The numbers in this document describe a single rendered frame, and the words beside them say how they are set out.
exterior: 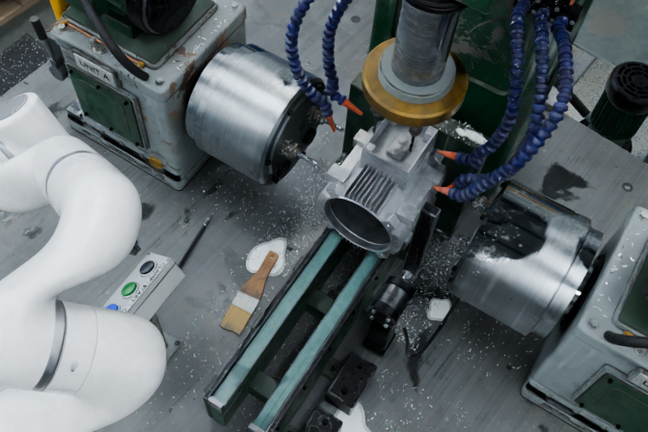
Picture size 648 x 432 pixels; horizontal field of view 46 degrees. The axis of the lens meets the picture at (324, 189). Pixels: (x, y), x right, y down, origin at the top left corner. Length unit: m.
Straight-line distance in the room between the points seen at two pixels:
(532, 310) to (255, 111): 0.63
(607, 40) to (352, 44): 1.60
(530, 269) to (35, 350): 0.85
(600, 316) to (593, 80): 1.42
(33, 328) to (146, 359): 0.13
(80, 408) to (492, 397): 0.94
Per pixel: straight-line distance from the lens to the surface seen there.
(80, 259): 0.87
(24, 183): 1.14
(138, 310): 1.39
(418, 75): 1.26
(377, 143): 1.49
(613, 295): 1.39
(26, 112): 1.22
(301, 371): 1.49
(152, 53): 1.56
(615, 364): 1.41
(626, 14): 3.58
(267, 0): 2.17
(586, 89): 2.65
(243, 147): 1.51
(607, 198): 1.94
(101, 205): 0.89
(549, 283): 1.39
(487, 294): 1.42
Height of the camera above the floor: 2.33
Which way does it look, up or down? 59 degrees down
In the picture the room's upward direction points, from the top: 5 degrees clockwise
